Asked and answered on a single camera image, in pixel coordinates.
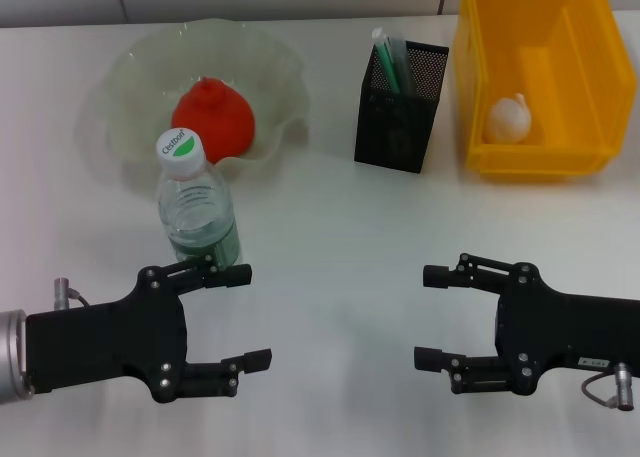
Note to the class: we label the green pen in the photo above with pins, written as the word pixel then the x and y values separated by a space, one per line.
pixel 386 62

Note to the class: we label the black mesh pen holder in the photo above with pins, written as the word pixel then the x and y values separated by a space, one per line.
pixel 395 132

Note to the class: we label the clear green-label water bottle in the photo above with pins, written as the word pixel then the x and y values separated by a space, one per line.
pixel 197 212

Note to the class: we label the grey marker pen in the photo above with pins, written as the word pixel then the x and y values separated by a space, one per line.
pixel 404 67

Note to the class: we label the white paper ball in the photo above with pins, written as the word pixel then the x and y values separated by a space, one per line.
pixel 507 119

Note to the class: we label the yellow plastic bin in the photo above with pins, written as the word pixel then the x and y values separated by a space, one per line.
pixel 550 52

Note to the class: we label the clear wavy glass fruit plate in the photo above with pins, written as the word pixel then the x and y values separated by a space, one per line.
pixel 140 77

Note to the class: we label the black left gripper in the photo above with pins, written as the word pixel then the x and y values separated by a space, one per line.
pixel 100 342

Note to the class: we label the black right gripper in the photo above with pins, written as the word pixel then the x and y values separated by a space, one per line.
pixel 575 332

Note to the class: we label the red-orange toy orange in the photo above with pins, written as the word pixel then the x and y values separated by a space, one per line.
pixel 220 119

